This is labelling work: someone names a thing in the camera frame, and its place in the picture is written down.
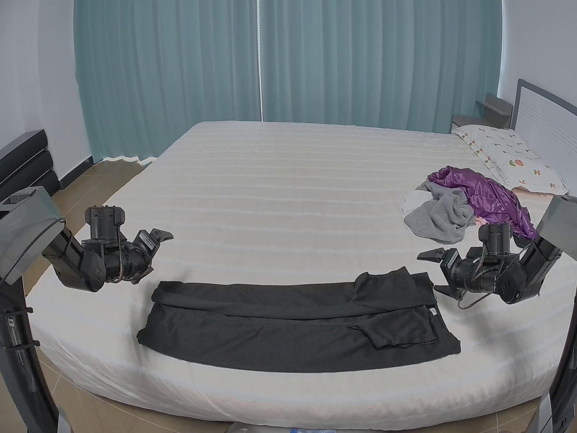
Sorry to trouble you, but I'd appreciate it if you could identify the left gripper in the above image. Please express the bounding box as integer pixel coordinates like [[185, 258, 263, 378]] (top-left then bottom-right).
[[131, 229, 175, 272]]

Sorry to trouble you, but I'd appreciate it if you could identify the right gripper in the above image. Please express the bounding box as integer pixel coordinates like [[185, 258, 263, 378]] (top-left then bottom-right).
[[417, 248, 469, 298]]

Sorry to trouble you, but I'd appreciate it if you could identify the black T-shirt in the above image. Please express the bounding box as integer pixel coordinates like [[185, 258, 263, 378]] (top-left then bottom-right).
[[136, 266, 461, 372]]

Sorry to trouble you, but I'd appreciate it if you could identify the bed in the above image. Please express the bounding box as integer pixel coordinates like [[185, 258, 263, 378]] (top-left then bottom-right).
[[27, 78, 577, 427]]

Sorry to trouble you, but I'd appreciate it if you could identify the grey garment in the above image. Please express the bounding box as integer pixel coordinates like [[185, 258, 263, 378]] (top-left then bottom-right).
[[403, 180, 476, 244]]

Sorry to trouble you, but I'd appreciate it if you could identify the white garment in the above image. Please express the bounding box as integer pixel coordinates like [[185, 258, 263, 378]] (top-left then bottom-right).
[[400, 190, 435, 219]]

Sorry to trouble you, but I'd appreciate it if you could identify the purple garment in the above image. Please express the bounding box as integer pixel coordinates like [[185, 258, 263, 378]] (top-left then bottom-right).
[[427, 166, 538, 239]]

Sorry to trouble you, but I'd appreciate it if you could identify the white printed pillow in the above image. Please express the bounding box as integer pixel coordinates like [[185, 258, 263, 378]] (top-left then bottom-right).
[[452, 124, 569, 196]]

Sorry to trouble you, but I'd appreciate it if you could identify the black chest of drawers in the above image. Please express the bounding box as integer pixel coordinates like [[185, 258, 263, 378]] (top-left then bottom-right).
[[0, 129, 60, 202]]

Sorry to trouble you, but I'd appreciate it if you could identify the blue-green curtain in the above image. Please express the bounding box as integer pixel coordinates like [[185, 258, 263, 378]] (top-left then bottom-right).
[[257, 0, 503, 132], [73, 0, 263, 163]]

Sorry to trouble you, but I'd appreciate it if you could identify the grey bedside table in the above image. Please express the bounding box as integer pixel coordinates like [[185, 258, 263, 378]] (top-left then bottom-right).
[[451, 92, 514, 130]]

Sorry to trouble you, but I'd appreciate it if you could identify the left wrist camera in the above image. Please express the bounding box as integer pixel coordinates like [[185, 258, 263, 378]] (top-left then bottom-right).
[[85, 205, 126, 242]]

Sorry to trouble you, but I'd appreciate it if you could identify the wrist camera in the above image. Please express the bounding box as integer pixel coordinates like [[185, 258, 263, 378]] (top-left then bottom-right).
[[85, 205, 126, 242], [478, 223, 514, 258]]

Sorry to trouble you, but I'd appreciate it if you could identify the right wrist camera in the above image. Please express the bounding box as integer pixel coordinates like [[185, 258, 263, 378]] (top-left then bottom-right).
[[478, 223, 514, 258]]

